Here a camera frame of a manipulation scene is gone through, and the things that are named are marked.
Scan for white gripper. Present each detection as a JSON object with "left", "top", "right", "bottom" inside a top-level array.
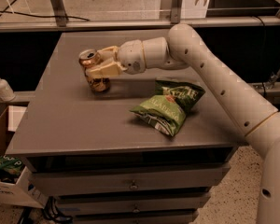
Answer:
[{"left": 85, "top": 40, "right": 146, "bottom": 79}]

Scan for orange soda can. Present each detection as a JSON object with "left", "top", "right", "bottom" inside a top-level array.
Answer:
[{"left": 77, "top": 49, "right": 112, "bottom": 93}]

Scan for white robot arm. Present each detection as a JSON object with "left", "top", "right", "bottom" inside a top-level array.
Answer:
[{"left": 79, "top": 23, "right": 280, "bottom": 224}]

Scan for grey drawer cabinet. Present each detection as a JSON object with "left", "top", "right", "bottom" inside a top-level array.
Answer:
[{"left": 7, "top": 30, "right": 245, "bottom": 224}]

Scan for green jalapeno chip bag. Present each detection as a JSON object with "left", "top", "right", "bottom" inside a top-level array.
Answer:
[{"left": 131, "top": 78, "right": 205, "bottom": 136}]

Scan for white pump bottle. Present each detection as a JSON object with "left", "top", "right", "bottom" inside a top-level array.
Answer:
[{"left": 0, "top": 78, "right": 16, "bottom": 102}]

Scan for green packet in box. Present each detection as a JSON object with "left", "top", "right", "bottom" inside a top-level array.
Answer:
[{"left": 0, "top": 156, "right": 24, "bottom": 175}]

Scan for cardboard box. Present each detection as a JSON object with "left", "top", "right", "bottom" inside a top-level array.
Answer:
[{"left": 0, "top": 105, "right": 48, "bottom": 208}]

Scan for black cable on floor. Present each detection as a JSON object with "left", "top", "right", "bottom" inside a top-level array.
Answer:
[{"left": 0, "top": 0, "right": 91, "bottom": 22}]

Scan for black cables under cabinet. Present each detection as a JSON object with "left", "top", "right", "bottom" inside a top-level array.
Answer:
[{"left": 41, "top": 196, "right": 74, "bottom": 224}]

